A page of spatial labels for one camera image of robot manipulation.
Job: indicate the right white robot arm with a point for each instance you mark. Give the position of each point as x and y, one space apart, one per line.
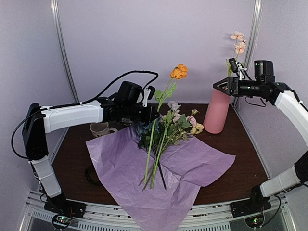
287 101

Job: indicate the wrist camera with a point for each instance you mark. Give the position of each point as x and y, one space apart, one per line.
264 72
128 92

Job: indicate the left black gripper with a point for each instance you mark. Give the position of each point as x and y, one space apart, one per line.
149 117

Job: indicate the aluminium front rail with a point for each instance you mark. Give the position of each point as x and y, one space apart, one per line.
227 216

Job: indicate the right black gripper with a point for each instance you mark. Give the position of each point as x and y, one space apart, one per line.
233 83

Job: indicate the purple tissue paper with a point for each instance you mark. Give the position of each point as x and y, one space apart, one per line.
120 166

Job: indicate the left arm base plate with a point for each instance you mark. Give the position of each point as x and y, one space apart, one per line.
65 207

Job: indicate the white floral mug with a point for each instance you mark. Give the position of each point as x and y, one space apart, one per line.
101 129

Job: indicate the left aluminium frame post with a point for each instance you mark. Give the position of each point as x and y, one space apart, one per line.
64 57

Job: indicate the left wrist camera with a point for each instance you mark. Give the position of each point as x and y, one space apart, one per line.
128 92

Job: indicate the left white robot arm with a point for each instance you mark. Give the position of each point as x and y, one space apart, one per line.
42 120

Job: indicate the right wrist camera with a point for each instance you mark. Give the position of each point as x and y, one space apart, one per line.
264 72

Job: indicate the peach blossom fuzzy stem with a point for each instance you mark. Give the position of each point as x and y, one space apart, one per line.
239 48

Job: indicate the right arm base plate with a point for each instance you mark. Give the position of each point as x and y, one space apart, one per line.
247 207

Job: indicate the pink and yellow roses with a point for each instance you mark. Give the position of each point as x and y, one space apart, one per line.
180 127

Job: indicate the pink cylindrical vase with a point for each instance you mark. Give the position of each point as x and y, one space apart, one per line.
216 113

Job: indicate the fuzzy green orange flower stem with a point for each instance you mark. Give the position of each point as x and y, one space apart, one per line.
179 72

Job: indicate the black printed ribbon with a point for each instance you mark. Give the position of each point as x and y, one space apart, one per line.
89 178

